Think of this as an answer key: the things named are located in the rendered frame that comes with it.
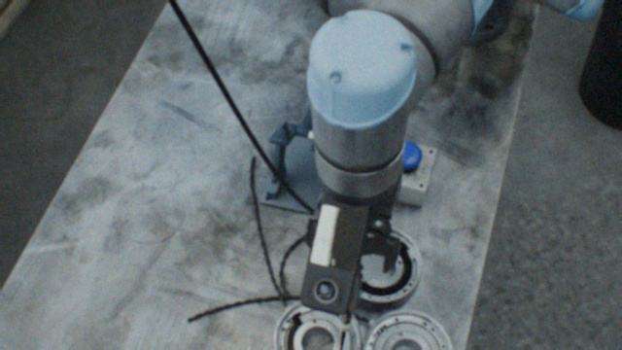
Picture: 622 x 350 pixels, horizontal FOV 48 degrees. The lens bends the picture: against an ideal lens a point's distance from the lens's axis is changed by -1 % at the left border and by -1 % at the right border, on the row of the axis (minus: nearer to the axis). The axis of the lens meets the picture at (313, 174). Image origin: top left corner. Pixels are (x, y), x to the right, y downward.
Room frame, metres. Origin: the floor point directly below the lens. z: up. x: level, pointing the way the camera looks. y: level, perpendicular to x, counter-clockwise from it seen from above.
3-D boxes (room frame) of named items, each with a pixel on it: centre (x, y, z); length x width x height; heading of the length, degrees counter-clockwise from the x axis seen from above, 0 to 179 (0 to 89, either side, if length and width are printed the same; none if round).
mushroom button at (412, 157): (0.49, -0.13, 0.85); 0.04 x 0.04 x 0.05
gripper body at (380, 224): (0.33, -0.04, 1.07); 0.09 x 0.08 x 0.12; 161
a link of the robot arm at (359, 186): (0.32, -0.04, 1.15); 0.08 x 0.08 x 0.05
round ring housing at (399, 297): (0.36, -0.08, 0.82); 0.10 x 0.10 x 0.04
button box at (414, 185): (0.50, -0.13, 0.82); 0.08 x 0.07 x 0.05; 158
